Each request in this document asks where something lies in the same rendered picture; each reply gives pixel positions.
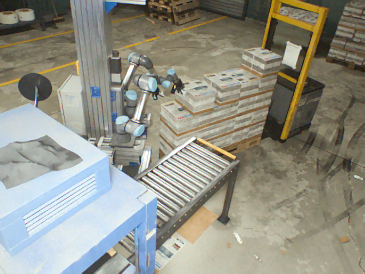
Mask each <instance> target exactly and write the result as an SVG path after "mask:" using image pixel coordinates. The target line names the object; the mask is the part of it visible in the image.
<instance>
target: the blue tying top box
mask: <svg viewBox="0 0 365 274"><path fill-rule="evenodd" d="M45 135H48V136H49V137H51V138H53V139H54V140H55V141H56V142H57V143H58V144H59V145H60V146H62V147H64V148H66V149H68V150H71V151H73V152H74V153H76V154H77V155H79V156H80V157H81V158H82V159H83V161H82V162H81V163H79V164H78V165H76V166H74V167H72V168H68V169H65V170H60V171H51V172H48V173H45V174H43V175H41V176H39V177H37V178H35V179H32V180H30V181H28V182H25V183H22V184H20V185H17V186H15V187H13V188H9V189H6V188H5V186H4V184H3V183H2V182H1V181H0V243H1V245H2V246H3V247H4V248H5V250H6V251H7V252H8V253H9V254H10V255H11V256H14V255H16V254H17V253H18V252H20V251H21V250H23V249H24V248H26V247H27V246H29V245H30V244H31V243H33V242H34V241H36V240H38V239H39V238H40V237H42V236H44V235H45V234H46V233H47V232H49V231H50V230H52V229H53V228H55V227H56V226H57V225H59V224H60V223H62V222H64V221H65V220H66V219H68V218H69V217H71V216H72V215H74V214H76V213H77V212H79V211H80V210H81V209H83V208H84V207H86V206H88V205H89V204H90V203H92V202H93V201H95V200H96V199H97V198H98V197H100V196H101V195H102V194H104V193H106V192H107V191H109V190H110V189H111V185H110V173H109V166H108V155H107V154H106V153H105V152H103V151H102V150H100V149H99V148H97V147H96V146H94V145H93V144H91V143H90V142H88V141H87V140H85V139H84V138H82V137H81V136H79V135H78V134H76V133H75V132H73V131H71V130H69V129H68V128H67V127H65V126H64V125H62V124H60V123H59V122H57V121H56V120H55V119H53V118H52V117H50V116H48V115H47V114H45V113H44V112H42V111H41V110H40V109H39V108H37V107H35V106H33V105H32V104H31V103H28V104H24V105H22V106H19V107H16V108H14V109H11V110H8V111H5V112H3V113H1V114H0V148H1V147H4V146H6V145H8V144H9V143H12V142H15V141H19V142H25V141H28V140H33V139H38V138H40V137H43V136H45Z"/></svg>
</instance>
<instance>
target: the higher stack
mask: <svg viewBox="0 0 365 274"><path fill-rule="evenodd" d="M281 59H282V56H280V55H278V54H276V53H273V52H270V51H269V50H267V49H265V48H263V47H255V48H251V49H246V50H244V53H243V55H242V63H241V64H242V65H244V66H246V67H248V68H250V69H251V70H253V71H255V72H257V73H259V74H261V75H265V74H269V73H273V72H277V71H278V70H279V68H280V64H281ZM241 69H243V68H241ZM243 70H245V69H243ZM245 71H246V72H248V71H247V70H245ZM248 73H250V72H248ZM250 74H252V73H250ZM252 75H254V74H252ZM254 76H255V77H257V78H258V79H260V83H259V86H258V91H257V92H258V93H259V92H261V91H266V90H269V89H272V88H274V86H275V84H276V82H277V75H273V76H269V77H265V78H260V77H258V76H256V75H254ZM272 93H273V92H272V91H271V92H268V93H265V94H261V95H257V96H256V99H255V107H254V109H256V108H259V107H262V106H267V105H269V104H270V102H271V97H272ZM268 110H269V108H264V109H261V110H258V111H255V112H253V114H252V118H251V120H252V121H251V124H252V123H255V122H259V121H261V120H264V119H266V117H267V114H268ZM265 123H266V122H262V123H259V124H256V125H254V126H251V127H249V132H248V136H247V138H249V137H252V136H254V135H257V134H260V133H262V130H263V125H265ZM260 138H261V135H260V136H258V137H255V138H253V139H250V140H247V141H246V144H245V149H246V148H249V147H251V146H254V145H256V144H258V143H259V141H260Z"/></svg>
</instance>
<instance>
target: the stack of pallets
mask: <svg viewBox="0 0 365 274"><path fill-rule="evenodd" d="M172 7H173V6H172V1H171V0H151V1H150V2H148V12H149V13H150V16H149V17H151V18H152V17H156V16H158V20H160V21H163V20H166V19H168V22H169V23H172V22H174V21H175V20H173V19H174V16H173V15H174V13H173V10H172Z"/></svg>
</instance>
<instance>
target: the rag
mask: <svg viewBox="0 0 365 274"><path fill-rule="evenodd" d="M82 161H83V159H82V158H81V157H80V156H79V155H77V154H76V153H74V152H73V151H71V150H68V149H66V148H64V147H62V146H60V145H59V144H58V143H57V142H56V141H55V140H54V139H53V138H51V137H49V136H48V135H45V136H43V137H40V138H38V139H33V140H28V141H25V142H19V141H15V142H12V143H9V144H8V145H6V146H4V147H1V148H0V181H1V182H2V183H3V184H4V186H5V188H6V189H9V188H13V187H15V186H17V185H20V184H22V183H25V182H28V181H30V180H32V179H35V178H37V177H39V176H41V175H43V174H45V173H48V172H51V171H60V170H65V169H68V168H72V167H74V166H76V165H78V164H79V163H81V162H82Z"/></svg>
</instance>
